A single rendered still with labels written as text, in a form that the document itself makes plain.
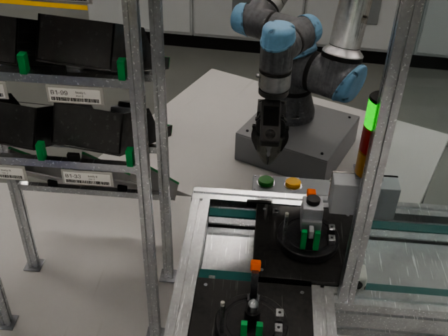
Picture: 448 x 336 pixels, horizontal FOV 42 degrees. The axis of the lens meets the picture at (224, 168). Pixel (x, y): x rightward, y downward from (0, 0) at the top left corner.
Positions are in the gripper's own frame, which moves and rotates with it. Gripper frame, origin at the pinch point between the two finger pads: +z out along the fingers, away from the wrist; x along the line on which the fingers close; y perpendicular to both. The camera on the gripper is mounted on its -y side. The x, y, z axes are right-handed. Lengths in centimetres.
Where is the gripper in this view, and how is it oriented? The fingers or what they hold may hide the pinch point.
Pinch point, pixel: (267, 161)
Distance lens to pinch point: 146.0
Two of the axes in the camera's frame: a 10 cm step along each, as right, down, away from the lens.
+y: 0.9, -5.9, 8.0
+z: -0.2, 8.0, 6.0
